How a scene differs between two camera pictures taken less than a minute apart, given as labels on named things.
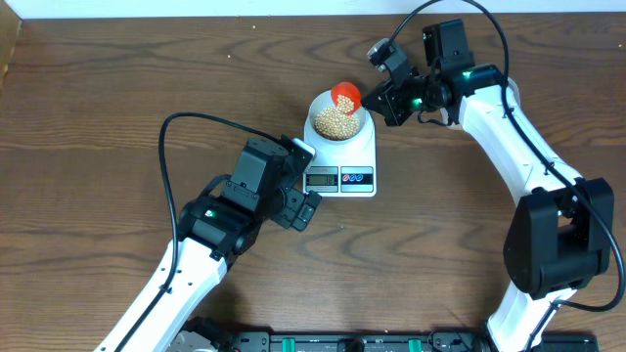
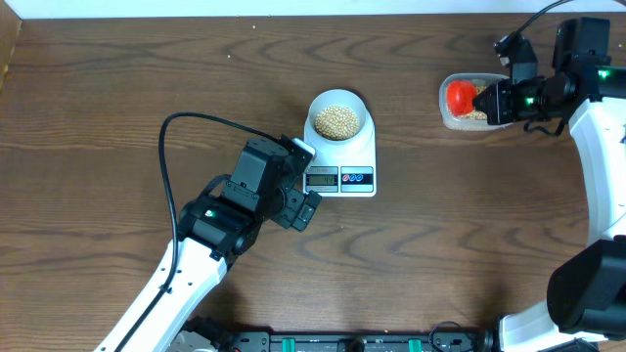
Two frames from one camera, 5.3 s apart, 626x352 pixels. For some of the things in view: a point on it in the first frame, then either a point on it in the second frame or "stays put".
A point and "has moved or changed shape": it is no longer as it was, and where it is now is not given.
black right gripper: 393,114 → 499,111
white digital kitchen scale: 347,172 stays put
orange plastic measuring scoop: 349,90 has moved or changed shape
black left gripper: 293,200 stays put
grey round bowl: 329,122 stays put
